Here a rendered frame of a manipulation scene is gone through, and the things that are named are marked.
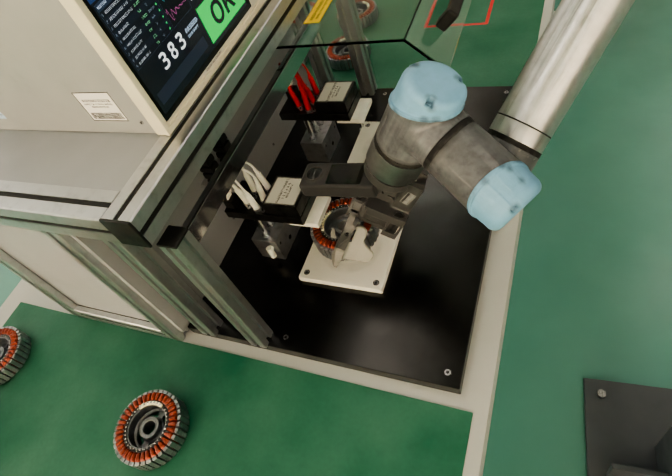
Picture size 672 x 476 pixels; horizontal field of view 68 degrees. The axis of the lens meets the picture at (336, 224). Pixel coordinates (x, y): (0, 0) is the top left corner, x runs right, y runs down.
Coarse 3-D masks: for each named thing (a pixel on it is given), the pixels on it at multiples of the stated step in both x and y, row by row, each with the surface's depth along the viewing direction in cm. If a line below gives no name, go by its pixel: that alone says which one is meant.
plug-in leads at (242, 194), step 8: (216, 168) 75; (248, 176) 81; (248, 184) 82; (256, 184) 79; (264, 184) 81; (232, 192) 82; (240, 192) 79; (248, 192) 77; (256, 192) 83; (264, 192) 80; (224, 200) 82; (232, 200) 81; (248, 200) 78; (232, 208) 82; (256, 208) 80
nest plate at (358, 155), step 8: (368, 128) 103; (376, 128) 103; (360, 136) 102; (368, 136) 102; (360, 144) 101; (368, 144) 100; (352, 152) 100; (360, 152) 99; (352, 160) 99; (360, 160) 98
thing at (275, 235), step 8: (264, 224) 88; (280, 224) 87; (288, 224) 89; (256, 232) 88; (272, 232) 87; (280, 232) 86; (288, 232) 89; (296, 232) 92; (256, 240) 87; (264, 240) 86; (272, 240) 86; (280, 240) 87; (288, 240) 89; (264, 248) 88; (280, 248) 87; (288, 248) 90; (280, 256) 89
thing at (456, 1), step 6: (450, 0) 73; (456, 0) 72; (462, 0) 73; (450, 6) 71; (456, 6) 72; (444, 12) 72; (450, 12) 71; (456, 12) 71; (438, 18) 74; (444, 18) 72; (450, 18) 72; (456, 18) 71; (438, 24) 73; (444, 24) 73; (450, 24) 72; (444, 30) 74
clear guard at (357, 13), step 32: (352, 0) 80; (384, 0) 77; (416, 0) 75; (448, 0) 78; (288, 32) 79; (320, 32) 77; (352, 32) 74; (384, 32) 72; (416, 32) 71; (448, 32) 75; (448, 64) 72
